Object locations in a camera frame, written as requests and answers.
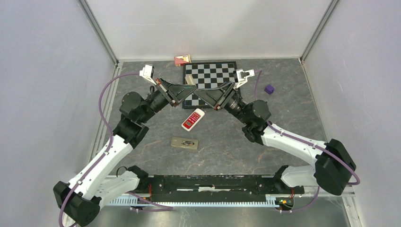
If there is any red orange small box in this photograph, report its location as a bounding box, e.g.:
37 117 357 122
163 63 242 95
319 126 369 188
174 54 192 67

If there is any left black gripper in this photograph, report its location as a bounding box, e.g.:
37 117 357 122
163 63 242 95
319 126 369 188
139 77 197 123

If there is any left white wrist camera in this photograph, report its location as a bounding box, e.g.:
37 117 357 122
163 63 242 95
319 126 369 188
139 64 157 86

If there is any red white remote control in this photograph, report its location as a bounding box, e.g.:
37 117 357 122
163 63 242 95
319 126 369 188
181 108 205 131

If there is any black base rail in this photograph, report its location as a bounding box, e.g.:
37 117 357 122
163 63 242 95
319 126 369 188
134 175 305 202

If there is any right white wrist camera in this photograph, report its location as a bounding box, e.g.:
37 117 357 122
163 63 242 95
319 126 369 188
234 69 255 90

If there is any purple cube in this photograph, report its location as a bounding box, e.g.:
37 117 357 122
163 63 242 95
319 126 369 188
264 84 275 95

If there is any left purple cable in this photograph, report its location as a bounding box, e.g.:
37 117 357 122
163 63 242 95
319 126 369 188
58 72 141 227

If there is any beige remote control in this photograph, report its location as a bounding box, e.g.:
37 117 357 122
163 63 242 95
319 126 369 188
171 137 199 150

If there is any beige battery cover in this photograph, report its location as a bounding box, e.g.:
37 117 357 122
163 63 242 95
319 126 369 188
185 75 196 85

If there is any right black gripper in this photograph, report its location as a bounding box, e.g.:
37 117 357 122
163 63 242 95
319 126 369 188
193 81 251 125

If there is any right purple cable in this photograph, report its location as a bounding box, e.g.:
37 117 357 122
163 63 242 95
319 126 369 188
253 69 361 186

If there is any purple cable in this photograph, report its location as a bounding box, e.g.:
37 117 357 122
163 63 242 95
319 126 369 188
58 72 141 227
253 69 361 186

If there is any black white chessboard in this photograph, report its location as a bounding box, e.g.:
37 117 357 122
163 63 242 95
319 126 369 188
183 61 238 89

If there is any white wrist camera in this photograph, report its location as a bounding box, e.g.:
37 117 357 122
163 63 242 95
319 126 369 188
234 69 255 90
139 64 157 86

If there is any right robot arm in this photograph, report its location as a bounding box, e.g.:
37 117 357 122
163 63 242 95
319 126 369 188
195 82 361 196

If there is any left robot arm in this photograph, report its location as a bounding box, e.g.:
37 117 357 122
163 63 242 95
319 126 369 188
53 79 197 227

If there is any white slotted cable duct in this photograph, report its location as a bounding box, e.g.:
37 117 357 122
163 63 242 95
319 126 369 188
107 194 294 208

